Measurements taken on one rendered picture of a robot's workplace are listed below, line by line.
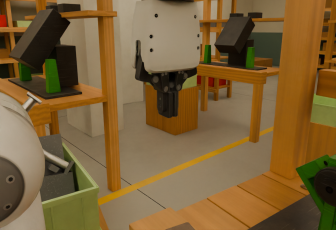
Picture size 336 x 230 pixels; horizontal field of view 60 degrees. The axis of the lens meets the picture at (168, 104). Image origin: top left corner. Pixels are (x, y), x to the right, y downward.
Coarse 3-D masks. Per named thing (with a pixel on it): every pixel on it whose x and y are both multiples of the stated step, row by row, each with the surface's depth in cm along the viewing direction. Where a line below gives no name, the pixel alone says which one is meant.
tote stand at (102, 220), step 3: (99, 207) 104; (99, 210) 103; (99, 213) 101; (99, 216) 99; (102, 216) 99; (99, 219) 98; (102, 219) 98; (99, 222) 96; (102, 222) 96; (105, 222) 96; (99, 225) 95; (102, 225) 95; (105, 225) 95; (102, 228) 93; (105, 228) 93
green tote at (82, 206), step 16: (64, 144) 117; (80, 176) 98; (80, 192) 83; (96, 192) 86; (48, 208) 79; (64, 208) 82; (80, 208) 84; (96, 208) 87; (48, 224) 80; (64, 224) 83; (80, 224) 85; (96, 224) 88
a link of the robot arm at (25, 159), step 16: (0, 112) 27; (16, 112) 33; (0, 128) 26; (16, 128) 28; (32, 128) 33; (0, 144) 26; (16, 144) 27; (32, 144) 29; (0, 160) 26; (16, 160) 26; (32, 160) 28; (0, 176) 25; (16, 176) 26; (32, 176) 28; (0, 192) 26; (16, 192) 27; (32, 192) 28; (0, 208) 26; (16, 208) 27; (0, 224) 27
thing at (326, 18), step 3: (327, 0) 948; (330, 0) 941; (327, 3) 949; (330, 3) 943; (327, 6) 951; (330, 6) 944; (324, 12) 960; (327, 12) 954; (324, 15) 962; (327, 15) 955; (324, 18) 964; (327, 18) 957; (324, 21) 965; (327, 21) 958
